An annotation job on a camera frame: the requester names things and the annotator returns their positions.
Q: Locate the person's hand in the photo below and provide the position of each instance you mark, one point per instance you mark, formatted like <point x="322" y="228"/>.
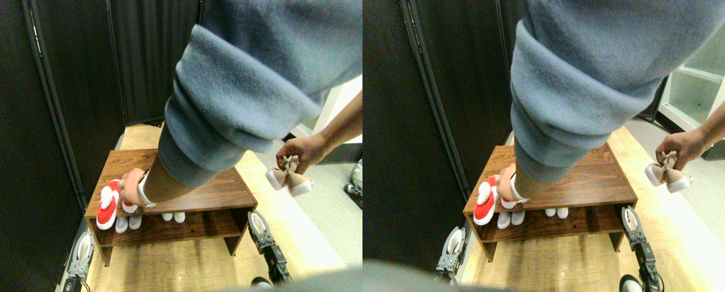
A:
<point x="131" y="182"/>
<point x="682" y="146"/>
<point x="301" y="149"/>
<point x="508" y="179"/>

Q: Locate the white shelf unit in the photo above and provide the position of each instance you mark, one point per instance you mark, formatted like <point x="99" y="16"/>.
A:
<point x="703" y="91"/>
<point x="344" y="112"/>

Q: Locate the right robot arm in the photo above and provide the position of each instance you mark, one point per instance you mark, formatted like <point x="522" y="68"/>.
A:
<point x="649" y="277"/>
<point x="277" y="275"/>

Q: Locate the brown shoe rack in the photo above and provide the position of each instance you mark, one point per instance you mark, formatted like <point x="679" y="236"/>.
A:
<point x="228" y="191"/>
<point x="606" y="188"/>

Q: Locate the white wristwatch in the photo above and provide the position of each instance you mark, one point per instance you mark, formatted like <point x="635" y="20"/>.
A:
<point x="520" y="190"/>
<point x="145" y="193"/>

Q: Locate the black curtain stand pole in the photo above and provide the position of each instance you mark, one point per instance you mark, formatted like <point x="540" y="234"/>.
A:
<point x="55" y="103"/>
<point x="432" y="100"/>

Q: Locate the red shoe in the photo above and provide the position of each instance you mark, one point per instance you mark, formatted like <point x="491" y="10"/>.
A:
<point x="508" y="203"/>
<point x="107" y="210"/>
<point x="129" y="207"/>
<point x="485" y="207"/>

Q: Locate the pink shoe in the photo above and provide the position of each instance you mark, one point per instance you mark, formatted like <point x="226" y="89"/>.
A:
<point x="300" y="184"/>
<point x="654" y="173"/>
<point x="275" y="177"/>
<point x="679" y="180"/>

